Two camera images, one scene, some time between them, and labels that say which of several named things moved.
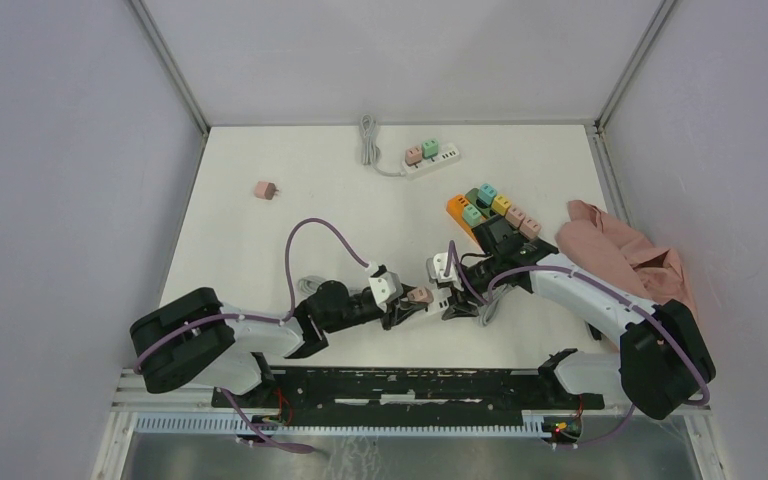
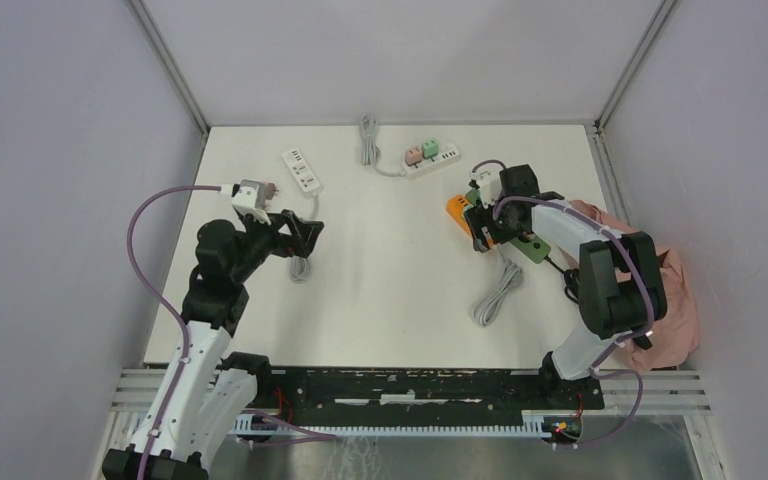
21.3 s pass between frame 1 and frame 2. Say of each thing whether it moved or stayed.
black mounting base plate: stayed
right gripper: moved
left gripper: moved
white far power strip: stayed
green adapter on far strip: stayed
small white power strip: moved
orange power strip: stayed
